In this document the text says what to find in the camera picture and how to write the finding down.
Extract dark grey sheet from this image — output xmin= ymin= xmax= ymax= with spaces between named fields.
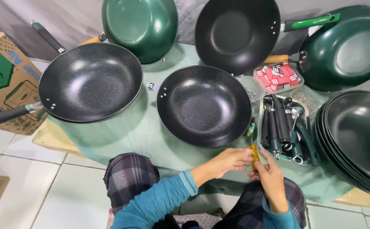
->
xmin=270 ymin=27 xmax=310 ymax=56

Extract black wok handle silver ferrule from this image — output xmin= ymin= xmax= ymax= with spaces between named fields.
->
xmin=31 ymin=20 xmax=67 ymax=54

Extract black speckled wok with handle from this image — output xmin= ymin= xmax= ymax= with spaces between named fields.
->
xmin=0 ymin=43 xmax=144 ymax=131

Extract person's plaid trousers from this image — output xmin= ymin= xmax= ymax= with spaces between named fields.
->
xmin=103 ymin=152 xmax=307 ymax=229

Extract green wok with wooden handle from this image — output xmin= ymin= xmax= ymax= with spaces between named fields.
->
xmin=80 ymin=0 xmax=179 ymax=65

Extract pale green table cloth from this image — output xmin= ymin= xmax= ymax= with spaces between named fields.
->
xmin=48 ymin=43 xmax=354 ymax=205

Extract person's left hand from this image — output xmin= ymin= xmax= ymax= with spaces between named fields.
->
xmin=210 ymin=148 xmax=255 ymax=179

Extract yellow handled screwdriver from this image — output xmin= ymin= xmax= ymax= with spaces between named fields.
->
xmin=249 ymin=135 xmax=261 ymax=172

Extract dark green wok wooden handle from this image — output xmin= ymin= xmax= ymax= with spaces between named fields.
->
xmin=263 ymin=5 xmax=370 ymax=93

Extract clear tub of red packets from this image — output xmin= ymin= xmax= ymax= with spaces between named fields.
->
xmin=253 ymin=62 xmax=305 ymax=95

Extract pile of loose wok handles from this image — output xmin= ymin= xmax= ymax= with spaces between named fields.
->
xmin=261 ymin=94 xmax=320 ymax=165

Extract stack of black woks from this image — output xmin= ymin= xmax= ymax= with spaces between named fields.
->
xmin=312 ymin=90 xmax=370 ymax=200

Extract clear tub of metal nuts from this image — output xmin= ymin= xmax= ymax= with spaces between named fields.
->
xmin=291 ymin=85 xmax=325 ymax=112

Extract small green wok grip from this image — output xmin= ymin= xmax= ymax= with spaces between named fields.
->
xmin=246 ymin=117 xmax=257 ymax=137

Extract printed cardboard box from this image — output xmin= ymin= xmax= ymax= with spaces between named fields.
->
xmin=0 ymin=28 xmax=49 ymax=136

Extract grey backdrop cloth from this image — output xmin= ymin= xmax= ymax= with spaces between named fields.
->
xmin=0 ymin=0 xmax=370 ymax=61

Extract person's right hand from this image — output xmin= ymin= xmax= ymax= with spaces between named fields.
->
xmin=248 ymin=150 xmax=285 ymax=196

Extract metal tray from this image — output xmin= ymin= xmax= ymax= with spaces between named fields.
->
xmin=257 ymin=94 xmax=320 ymax=166

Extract black speckled wok without handle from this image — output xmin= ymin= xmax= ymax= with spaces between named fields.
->
xmin=146 ymin=65 xmax=252 ymax=149

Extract low wooden table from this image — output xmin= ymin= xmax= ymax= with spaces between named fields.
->
xmin=32 ymin=36 xmax=370 ymax=209

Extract clear tub of screws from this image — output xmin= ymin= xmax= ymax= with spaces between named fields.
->
xmin=236 ymin=75 xmax=266 ymax=103

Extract black wok with green handle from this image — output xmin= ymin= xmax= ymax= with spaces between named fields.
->
xmin=195 ymin=0 xmax=341 ymax=76

